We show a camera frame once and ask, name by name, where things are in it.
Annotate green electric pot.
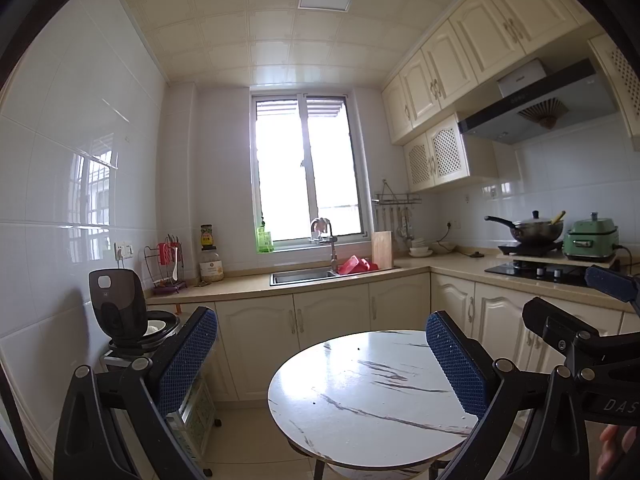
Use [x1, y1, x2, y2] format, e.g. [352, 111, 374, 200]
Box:
[563, 213, 621, 262]

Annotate steel wok with lid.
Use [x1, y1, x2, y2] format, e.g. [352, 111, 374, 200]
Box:
[484, 210, 566, 246]

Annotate black gas stove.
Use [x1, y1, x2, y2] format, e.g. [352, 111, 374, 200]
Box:
[484, 259, 601, 288]

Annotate red basin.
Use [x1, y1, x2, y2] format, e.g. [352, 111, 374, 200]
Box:
[337, 255, 381, 276]

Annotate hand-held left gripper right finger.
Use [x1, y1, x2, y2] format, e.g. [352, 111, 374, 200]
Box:
[425, 311, 591, 480]

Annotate wooden cutting board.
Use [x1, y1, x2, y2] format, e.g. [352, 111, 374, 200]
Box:
[371, 230, 393, 269]

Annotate grey range hood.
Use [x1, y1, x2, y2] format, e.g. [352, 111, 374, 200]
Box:
[457, 57, 618, 146]

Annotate black rice cooker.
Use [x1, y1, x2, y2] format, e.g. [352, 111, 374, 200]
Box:
[89, 268, 181, 358]

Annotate green bottle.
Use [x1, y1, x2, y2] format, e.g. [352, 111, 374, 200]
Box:
[256, 220, 275, 254]

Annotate hanging kitchen utensils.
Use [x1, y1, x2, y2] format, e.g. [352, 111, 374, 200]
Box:
[377, 204, 416, 241]

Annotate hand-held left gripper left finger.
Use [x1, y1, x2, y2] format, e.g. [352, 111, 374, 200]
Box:
[52, 306, 219, 480]

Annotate person's right hand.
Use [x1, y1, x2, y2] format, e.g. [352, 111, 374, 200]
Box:
[598, 424, 640, 480]

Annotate metal faucet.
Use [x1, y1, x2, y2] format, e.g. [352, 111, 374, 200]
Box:
[310, 217, 340, 273]

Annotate wire utensil stand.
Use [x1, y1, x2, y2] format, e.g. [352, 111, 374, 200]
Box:
[144, 234, 188, 295]

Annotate cream base cabinets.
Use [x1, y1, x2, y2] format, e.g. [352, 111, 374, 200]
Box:
[145, 252, 640, 403]

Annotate steel sink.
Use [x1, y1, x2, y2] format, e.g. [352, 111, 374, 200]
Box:
[270, 268, 341, 287]

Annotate lattice door cabinet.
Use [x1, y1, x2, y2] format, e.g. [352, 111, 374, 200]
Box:
[402, 112, 501, 193]
[587, 32, 640, 153]

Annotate cream wall cabinets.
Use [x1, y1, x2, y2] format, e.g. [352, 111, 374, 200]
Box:
[381, 0, 596, 146]

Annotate large clear jar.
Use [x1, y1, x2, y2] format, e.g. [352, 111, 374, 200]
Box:
[199, 249, 225, 283]

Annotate kitchen window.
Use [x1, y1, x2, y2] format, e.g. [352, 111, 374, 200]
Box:
[249, 92, 366, 253]

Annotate metal utensil rail rack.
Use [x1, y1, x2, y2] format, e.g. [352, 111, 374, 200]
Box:
[372, 179, 422, 206]

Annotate round marble table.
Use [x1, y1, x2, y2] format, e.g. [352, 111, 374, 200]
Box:
[267, 330, 493, 480]

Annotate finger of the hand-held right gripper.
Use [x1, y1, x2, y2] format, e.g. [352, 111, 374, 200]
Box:
[585, 264, 640, 317]
[522, 297, 628, 378]

